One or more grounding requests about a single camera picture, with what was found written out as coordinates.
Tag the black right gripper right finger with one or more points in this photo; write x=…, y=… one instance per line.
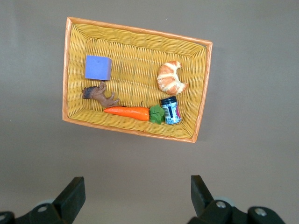
x=203, y=205

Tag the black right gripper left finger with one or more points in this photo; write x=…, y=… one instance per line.
x=66, y=203

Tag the brown table cover cloth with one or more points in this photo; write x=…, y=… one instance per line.
x=140, y=163

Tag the small printed can black lid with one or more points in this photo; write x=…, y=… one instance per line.
x=171, y=112

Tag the orange toy carrot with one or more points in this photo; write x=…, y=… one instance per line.
x=130, y=112

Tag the brown toy lion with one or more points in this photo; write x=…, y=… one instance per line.
x=99, y=95

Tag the toy croissant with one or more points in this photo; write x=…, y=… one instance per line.
x=168, y=80

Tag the purple foam cube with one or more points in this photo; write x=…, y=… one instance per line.
x=97, y=67

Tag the yellow orange-rimmed wicker basket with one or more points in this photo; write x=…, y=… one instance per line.
x=135, y=60

